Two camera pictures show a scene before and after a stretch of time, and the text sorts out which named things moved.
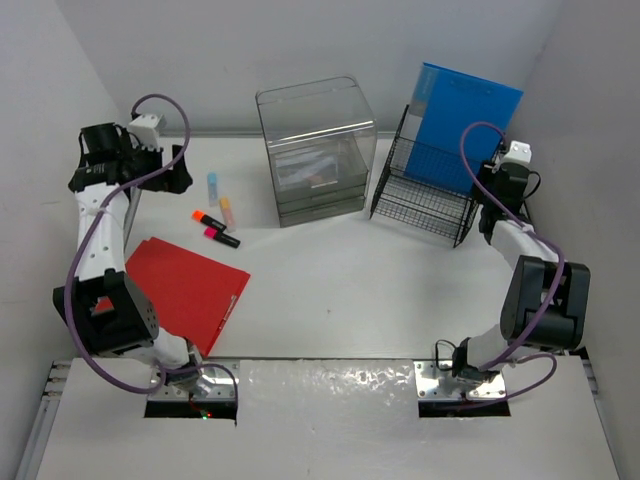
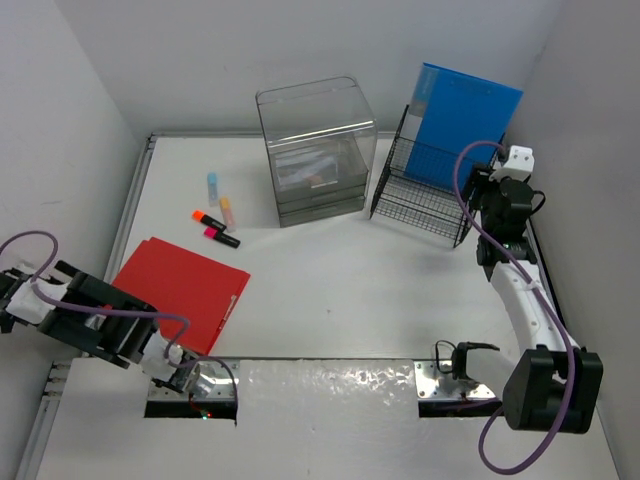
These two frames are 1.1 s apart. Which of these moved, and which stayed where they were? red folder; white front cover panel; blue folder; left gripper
Moved: left gripper
Stayed: white front cover panel; red folder; blue folder
